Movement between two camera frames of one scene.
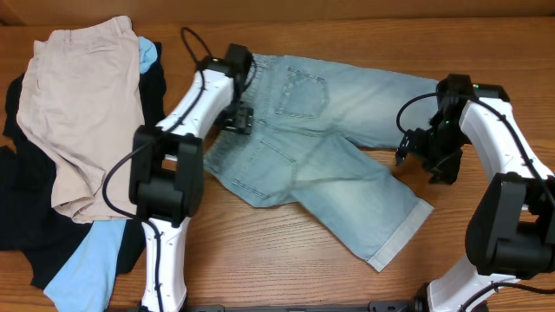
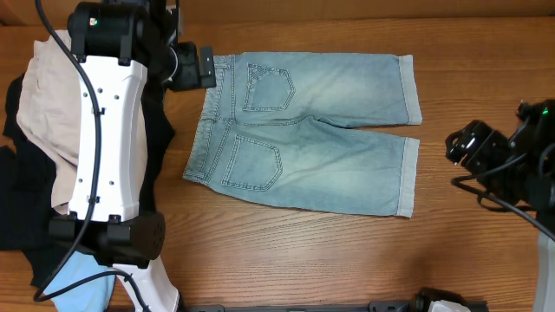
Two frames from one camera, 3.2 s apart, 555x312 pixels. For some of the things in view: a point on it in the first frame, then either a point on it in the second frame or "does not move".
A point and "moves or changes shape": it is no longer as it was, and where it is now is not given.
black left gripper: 238,120 to 206,67
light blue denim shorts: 303,122 moves or changes shape
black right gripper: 414,144 to 481,143
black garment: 29,224 does not move
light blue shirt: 81,282 does not move
